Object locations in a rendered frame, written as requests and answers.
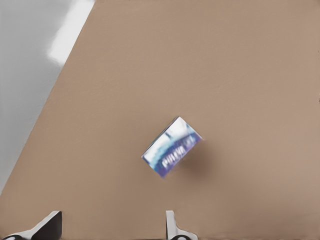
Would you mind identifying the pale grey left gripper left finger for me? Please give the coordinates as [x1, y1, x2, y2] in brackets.
[0, 210, 63, 240]

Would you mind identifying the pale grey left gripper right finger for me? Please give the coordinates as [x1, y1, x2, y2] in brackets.
[165, 210, 198, 240]

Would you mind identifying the small blue and white box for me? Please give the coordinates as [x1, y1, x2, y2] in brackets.
[141, 116, 203, 179]

